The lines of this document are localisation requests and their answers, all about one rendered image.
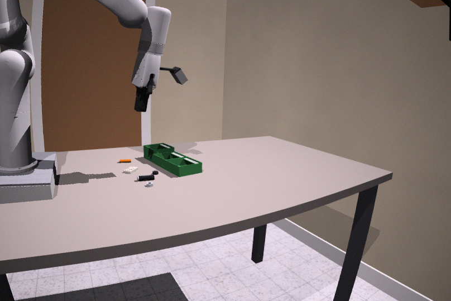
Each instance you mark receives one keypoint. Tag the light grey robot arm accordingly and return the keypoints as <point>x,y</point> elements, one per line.
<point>17,67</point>

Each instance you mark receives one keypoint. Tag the white domino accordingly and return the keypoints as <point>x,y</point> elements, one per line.
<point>130,170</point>

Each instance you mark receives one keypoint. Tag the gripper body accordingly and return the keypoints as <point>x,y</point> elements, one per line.
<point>146,63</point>

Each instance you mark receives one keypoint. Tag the black aa battery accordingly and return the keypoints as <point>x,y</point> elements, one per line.
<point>145,177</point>

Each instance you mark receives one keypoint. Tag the dark green bin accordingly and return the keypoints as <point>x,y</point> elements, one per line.
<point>174,162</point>

